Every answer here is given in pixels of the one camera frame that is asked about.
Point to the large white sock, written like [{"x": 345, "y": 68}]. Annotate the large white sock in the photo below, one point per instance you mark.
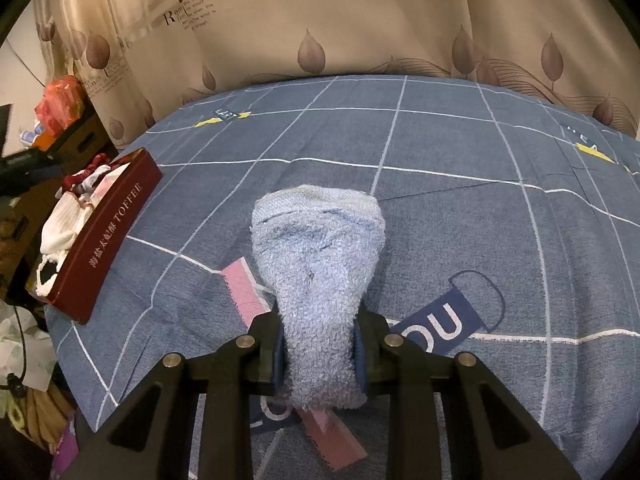
[{"x": 62, "y": 230}]

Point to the blue checked tablecloth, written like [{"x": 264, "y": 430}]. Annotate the blue checked tablecloth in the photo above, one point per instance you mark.
[{"x": 450, "y": 210}]

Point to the white plastic bag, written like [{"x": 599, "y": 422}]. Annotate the white plastic bag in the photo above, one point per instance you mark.
[{"x": 30, "y": 345}]

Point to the dark brown box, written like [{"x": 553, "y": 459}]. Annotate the dark brown box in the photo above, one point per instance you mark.
[{"x": 85, "y": 140}]

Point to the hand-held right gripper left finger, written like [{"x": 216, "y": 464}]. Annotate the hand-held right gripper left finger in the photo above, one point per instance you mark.
[{"x": 278, "y": 360}]

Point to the red and grey sock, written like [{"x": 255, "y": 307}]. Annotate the red and grey sock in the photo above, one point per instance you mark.
[{"x": 82, "y": 175}]

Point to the beige leaf print curtain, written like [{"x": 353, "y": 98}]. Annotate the beige leaf print curtain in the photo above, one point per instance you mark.
[{"x": 350, "y": 20}]

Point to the red tin box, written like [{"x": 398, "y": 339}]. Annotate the red tin box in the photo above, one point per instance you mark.
[{"x": 105, "y": 240}]

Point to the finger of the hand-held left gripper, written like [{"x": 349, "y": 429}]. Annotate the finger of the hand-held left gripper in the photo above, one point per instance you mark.
[{"x": 25, "y": 167}]

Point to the red plastic bag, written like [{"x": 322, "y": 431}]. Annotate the red plastic bag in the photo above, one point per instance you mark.
[{"x": 60, "y": 100}]

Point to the light blue terry sock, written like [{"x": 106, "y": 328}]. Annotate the light blue terry sock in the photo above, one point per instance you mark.
[{"x": 320, "y": 270}]

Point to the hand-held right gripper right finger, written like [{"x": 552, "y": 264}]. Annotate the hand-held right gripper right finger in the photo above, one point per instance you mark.
[{"x": 361, "y": 365}]

